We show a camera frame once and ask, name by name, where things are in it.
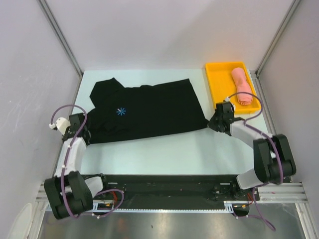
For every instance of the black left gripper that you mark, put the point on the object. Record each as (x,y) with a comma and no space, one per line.
(68,130)

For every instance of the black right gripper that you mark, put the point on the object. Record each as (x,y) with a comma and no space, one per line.
(211,124)

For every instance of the black t-shirt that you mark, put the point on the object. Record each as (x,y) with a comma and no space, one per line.
(128,113)

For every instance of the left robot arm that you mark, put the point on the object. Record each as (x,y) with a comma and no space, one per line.
(68,192)

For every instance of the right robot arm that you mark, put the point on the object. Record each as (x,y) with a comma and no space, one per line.
(273,158)

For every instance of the yellow plastic tray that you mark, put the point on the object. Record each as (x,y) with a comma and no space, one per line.
(222,85)

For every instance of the rolled pink t-shirt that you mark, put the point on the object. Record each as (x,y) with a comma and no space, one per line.
(243,88)

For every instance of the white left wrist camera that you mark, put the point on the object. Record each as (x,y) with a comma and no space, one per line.
(61,125)

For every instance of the white slotted cable duct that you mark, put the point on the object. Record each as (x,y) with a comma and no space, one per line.
(100,208)

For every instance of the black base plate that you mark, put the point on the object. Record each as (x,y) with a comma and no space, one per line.
(180,191)

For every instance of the left aluminium frame post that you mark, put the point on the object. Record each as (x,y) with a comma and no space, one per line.
(49,15)

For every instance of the aluminium frame post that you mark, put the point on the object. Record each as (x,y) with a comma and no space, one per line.
(278,35)
(49,15)

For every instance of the right aluminium frame post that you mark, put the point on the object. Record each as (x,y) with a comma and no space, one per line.
(278,35)

